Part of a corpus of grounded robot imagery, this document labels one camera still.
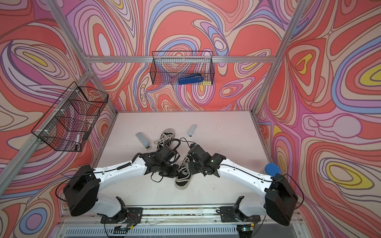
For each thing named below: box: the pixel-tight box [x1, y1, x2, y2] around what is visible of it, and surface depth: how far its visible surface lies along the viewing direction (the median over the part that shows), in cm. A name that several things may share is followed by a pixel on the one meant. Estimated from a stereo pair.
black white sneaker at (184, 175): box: [174, 155, 192, 190], surface depth 82 cm
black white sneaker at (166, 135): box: [153, 127, 176, 150], surface depth 101 cm
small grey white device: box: [188, 124, 197, 138], surface depth 107 cm
